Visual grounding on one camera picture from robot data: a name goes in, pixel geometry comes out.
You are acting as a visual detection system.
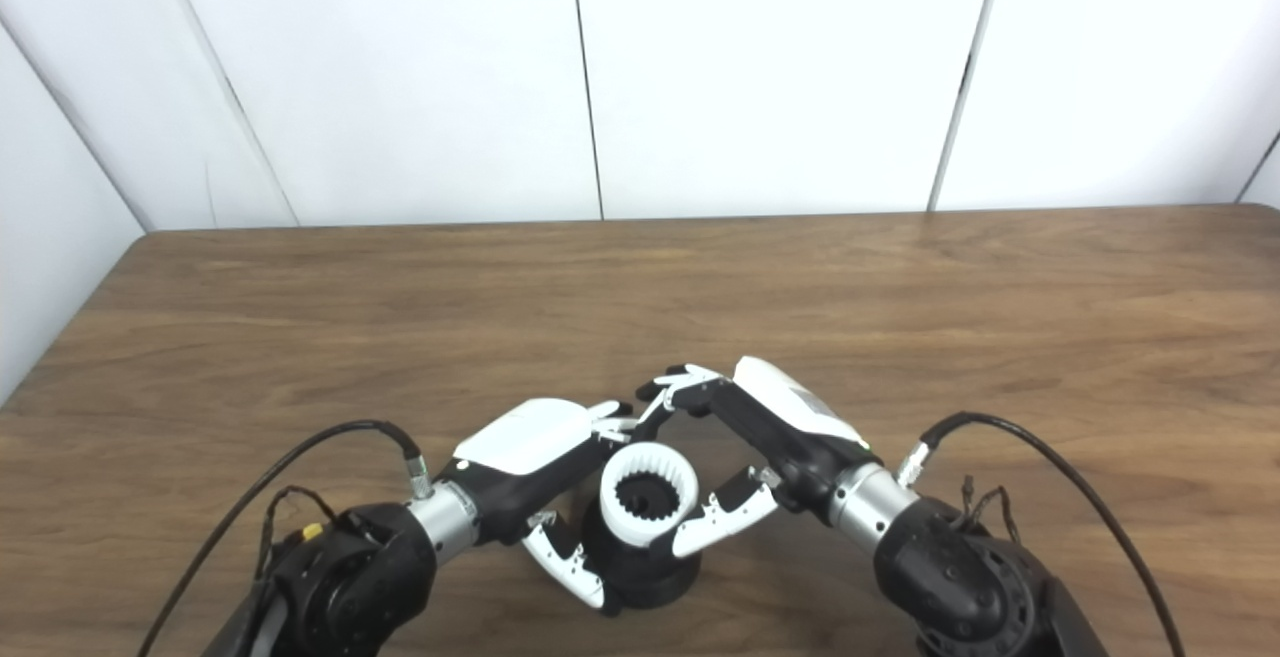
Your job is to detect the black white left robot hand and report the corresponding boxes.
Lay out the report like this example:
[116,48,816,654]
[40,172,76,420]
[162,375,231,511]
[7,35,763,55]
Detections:
[435,397,643,613]

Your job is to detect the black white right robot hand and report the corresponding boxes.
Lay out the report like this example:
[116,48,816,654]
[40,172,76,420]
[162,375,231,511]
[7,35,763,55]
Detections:
[637,355,883,560]

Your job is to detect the white toothed ring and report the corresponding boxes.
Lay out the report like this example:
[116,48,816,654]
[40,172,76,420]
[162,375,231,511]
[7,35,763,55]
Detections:
[599,442,700,548]

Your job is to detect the round black part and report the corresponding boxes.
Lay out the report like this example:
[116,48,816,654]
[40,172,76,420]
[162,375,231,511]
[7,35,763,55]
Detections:
[582,472,702,615]

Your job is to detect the thin right arm wire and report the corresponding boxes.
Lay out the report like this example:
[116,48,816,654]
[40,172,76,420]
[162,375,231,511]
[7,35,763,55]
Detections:
[958,475,1019,546]

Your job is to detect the thin arm wire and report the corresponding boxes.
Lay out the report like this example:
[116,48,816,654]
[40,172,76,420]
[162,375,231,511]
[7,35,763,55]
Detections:
[958,475,1019,546]
[252,483,337,578]

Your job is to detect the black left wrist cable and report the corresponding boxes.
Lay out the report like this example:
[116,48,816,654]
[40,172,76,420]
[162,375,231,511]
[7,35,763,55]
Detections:
[137,419,434,657]

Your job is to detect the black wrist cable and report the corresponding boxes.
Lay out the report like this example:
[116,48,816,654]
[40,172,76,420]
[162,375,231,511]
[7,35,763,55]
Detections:
[897,412,1188,657]
[137,419,434,657]

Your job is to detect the thin left arm wire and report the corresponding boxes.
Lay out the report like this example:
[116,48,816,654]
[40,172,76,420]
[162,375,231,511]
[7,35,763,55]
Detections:
[252,483,337,578]

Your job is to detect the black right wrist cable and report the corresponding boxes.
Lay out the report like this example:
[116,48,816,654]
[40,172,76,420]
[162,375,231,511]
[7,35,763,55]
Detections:
[897,412,1188,657]

